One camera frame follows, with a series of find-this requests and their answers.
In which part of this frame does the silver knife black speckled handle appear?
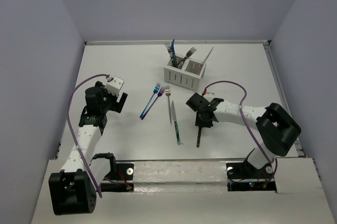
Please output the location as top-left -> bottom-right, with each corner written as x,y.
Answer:
196,127 -> 202,148

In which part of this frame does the silver knife teal marbled handle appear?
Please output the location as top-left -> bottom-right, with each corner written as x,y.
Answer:
171,101 -> 182,145

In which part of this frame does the silver knife pink handle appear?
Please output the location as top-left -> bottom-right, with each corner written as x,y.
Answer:
197,47 -> 214,75

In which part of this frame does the silver fork black riveted handle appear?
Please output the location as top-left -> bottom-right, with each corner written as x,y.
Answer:
179,47 -> 197,63

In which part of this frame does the all blue fork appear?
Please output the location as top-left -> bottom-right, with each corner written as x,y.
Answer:
171,39 -> 177,68

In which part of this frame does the silver fork teal marbled handle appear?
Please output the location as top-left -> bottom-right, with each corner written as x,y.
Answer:
164,43 -> 174,67

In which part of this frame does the silver fork pink handle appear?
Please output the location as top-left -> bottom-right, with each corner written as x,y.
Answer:
178,61 -> 184,69

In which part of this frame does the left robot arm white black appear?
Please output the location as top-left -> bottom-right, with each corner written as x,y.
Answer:
48,76 -> 127,216

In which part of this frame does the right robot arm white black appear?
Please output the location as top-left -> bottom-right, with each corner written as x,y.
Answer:
186,93 -> 302,178

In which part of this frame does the white perforated utensil caddy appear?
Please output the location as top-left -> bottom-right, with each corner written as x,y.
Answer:
164,57 -> 206,92

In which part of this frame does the plain silver fork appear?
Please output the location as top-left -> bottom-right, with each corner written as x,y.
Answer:
165,85 -> 172,126

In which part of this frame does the blue iridescent fork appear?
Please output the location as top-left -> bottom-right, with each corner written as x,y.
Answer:
140,83 -> 161,118

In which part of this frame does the purple iridescent fork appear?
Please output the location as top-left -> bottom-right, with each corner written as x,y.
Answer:
141,86 -> 165,120

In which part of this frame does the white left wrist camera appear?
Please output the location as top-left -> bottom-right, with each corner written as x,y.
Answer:
105,76 -> 124,97

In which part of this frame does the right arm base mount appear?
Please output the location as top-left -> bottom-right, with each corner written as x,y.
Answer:
226,161 -> 276,192

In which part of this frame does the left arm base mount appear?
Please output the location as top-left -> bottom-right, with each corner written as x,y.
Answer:
101,162 -> 134,192

